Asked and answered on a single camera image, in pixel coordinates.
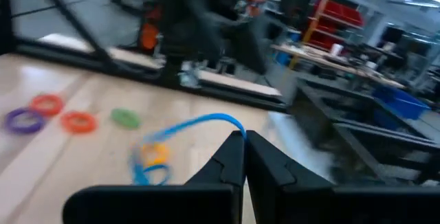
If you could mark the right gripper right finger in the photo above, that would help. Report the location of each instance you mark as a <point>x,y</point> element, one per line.
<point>343,207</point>

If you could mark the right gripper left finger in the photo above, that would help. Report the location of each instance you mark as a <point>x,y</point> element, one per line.
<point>154,207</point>

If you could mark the yellow-orange spiral coil band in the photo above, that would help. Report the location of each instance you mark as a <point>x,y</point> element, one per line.
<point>154,148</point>

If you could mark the green spiral coil band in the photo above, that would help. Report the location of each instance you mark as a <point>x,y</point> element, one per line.
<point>117,117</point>

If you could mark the large blue plastic bin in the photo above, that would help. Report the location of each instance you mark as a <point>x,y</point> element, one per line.
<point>402,103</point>

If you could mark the red-orange spiral coil band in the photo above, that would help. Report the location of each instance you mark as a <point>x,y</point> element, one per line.
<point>65,122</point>
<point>33,104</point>

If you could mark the wooden workbench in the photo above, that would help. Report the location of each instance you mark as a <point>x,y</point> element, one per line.
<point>309,57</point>

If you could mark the small blue floor bin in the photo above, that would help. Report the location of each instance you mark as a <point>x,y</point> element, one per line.
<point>283,58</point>

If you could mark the large red storage bin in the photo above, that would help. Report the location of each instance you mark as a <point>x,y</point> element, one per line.
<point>330,9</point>
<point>323,40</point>
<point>352,17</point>

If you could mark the purple spiral coil band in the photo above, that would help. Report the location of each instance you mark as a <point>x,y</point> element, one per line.
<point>8,121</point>

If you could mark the orange object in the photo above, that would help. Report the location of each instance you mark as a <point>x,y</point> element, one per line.
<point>149,36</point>

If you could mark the black computer monitor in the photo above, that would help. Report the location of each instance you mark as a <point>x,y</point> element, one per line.
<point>392,35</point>

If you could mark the black shelf with bins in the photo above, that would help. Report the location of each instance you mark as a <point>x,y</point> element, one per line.
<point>254,0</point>

